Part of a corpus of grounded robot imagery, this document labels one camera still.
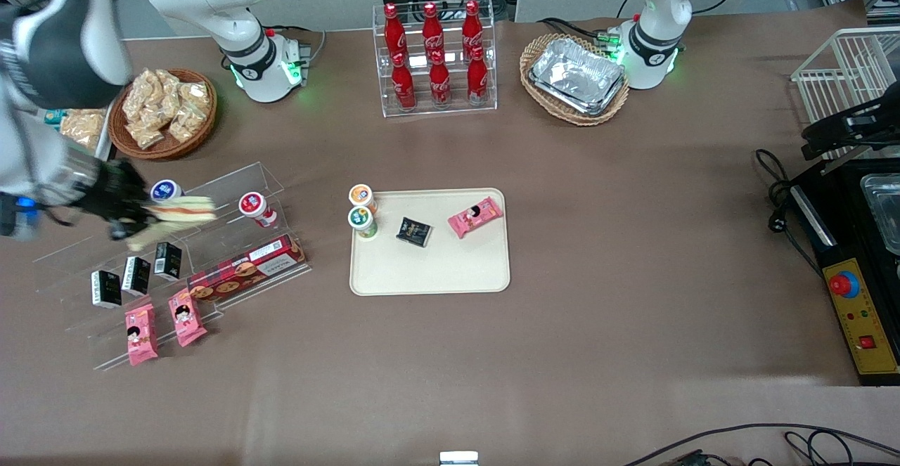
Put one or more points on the steel food container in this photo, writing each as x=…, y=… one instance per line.
x=882, y=213

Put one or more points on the light wicker basket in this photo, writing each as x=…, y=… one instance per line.
x=580, y=119

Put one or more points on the red emergency stop button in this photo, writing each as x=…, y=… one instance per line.
x=842, y=284

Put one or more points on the black snack pouch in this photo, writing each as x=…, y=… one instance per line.
x=414, y=231

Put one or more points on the clear bag of snacks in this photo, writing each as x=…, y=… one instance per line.
x=195, y=95
x=186, y=123
x=146, y=134
x=144, y=99
x=83, y=128

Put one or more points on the orange lid yogurt cup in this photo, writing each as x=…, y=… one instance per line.
x=361, y=195

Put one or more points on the small black carton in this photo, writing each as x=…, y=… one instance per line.
x=107, y=289
x=167, y=261
x=136, y=276

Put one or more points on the beige plastic tray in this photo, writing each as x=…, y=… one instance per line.
x=436, y=269

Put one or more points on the dark brown wicker basket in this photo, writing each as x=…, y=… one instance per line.
x=165, y=151

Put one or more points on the blue lid yogurt cup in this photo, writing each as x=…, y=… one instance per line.
x=165, y=189

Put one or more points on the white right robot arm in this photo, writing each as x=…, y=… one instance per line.
x=70, y=44

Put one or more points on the red rocker switch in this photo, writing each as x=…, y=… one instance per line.
x=867, y=342

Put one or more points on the black sealing machine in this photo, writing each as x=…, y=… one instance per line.
x=844, y=241

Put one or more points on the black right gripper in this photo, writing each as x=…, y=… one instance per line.
x=111, y=191

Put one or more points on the clear acrylic bottle rack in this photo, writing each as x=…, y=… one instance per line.
x=380, y=97

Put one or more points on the red cola bottle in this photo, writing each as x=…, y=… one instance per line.
x=403, y=86
x=394, y=34
x=472, y=29
x=477, y=81
x=440, y=84
x=432, y=30

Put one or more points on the pink snack pack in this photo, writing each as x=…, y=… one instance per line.
x=140, y=336
x=187, y=318
x=474, y=217

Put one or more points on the red lid yogurt cup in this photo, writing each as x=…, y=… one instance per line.
x=253, y=206

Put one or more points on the clear acrylic stepped shelf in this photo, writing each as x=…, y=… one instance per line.
x=232, y=185

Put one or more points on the yellow control panel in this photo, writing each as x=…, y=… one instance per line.
x=872, y=311

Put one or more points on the silver metal bar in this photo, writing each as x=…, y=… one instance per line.
x=844, y=164

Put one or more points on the triangle sandwich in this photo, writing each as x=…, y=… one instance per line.
x=183, y=211

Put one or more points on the aluminium foil tray stack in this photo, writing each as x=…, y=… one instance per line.
x=576, y=72

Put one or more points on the small white box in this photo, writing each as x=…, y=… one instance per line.
x=458, y=459

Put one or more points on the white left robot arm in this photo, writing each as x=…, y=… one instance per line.
x=661, y=2

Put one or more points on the red cookie box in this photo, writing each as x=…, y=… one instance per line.
x=246, y=269

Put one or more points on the green lid yogurt cup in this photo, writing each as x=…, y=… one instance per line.
x=361, y=220

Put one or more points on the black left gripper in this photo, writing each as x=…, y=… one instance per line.
x=834, y=128

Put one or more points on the small blue snack pack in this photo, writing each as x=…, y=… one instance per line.
x=55, y=116

